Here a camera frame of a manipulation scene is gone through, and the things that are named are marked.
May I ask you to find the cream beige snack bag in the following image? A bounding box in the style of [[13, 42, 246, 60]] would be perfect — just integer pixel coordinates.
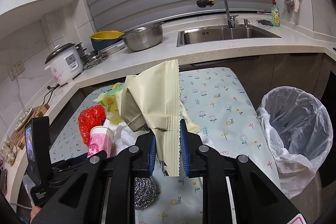
[[116, 59, 201, 177]]

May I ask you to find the trash bin with plastic liner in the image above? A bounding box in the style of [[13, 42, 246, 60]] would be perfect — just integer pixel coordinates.
[[256, 86, 333, 198]]

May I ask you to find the chrome kitchen faucet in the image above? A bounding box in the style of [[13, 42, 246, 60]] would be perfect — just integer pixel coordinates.
[[196, 0, 239, 29]]

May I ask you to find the white crumpled tissue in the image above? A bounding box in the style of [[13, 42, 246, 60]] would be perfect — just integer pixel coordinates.
[[104, 119, 146, 156]]

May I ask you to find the wooden cutting board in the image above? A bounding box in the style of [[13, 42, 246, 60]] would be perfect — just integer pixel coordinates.
[[10, 103, 50, 150]]

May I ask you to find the steel wool scrubber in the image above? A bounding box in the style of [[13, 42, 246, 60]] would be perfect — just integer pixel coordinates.
[[134, 176, 157, 210]]

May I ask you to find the floral light blue tablecloth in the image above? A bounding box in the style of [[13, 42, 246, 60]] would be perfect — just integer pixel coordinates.
[[49, 66, 281, 224]]

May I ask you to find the pink paper cup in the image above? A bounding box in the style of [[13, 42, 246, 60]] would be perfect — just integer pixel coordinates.
[[88, 126, 114, 157]]

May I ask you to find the red plastic bag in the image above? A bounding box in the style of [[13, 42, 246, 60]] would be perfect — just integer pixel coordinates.
[[78, 105, 106, 146]]

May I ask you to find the yellow green snack wrapper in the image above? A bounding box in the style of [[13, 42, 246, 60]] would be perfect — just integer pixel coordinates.
[[95, 83, 123, 124]]

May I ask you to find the round steel steamer rack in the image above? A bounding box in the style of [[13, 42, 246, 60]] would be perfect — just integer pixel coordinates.
[[81, 51, 108, 70]]

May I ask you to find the stainless steel colander bowl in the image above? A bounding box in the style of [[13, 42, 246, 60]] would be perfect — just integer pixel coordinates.
[[121, 22, 163, 52]]

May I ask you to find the stainless steel sink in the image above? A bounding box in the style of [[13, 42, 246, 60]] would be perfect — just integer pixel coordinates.
[[177, 24, 280, 47]]

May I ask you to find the white rice cooker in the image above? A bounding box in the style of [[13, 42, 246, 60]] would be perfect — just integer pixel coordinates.
[[45, 43, 84, 86]]

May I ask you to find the yellow blue mixing bowl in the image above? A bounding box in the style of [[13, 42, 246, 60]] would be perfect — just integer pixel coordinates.
[[89, 31, 123, 51]]

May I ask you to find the dark scouring pad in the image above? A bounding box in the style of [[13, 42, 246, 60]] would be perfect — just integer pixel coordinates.
[[257, 19, 274, 27]]

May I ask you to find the green dish soap bottle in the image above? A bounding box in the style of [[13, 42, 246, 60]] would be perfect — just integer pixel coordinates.
[[271, 0, 280, 27]]

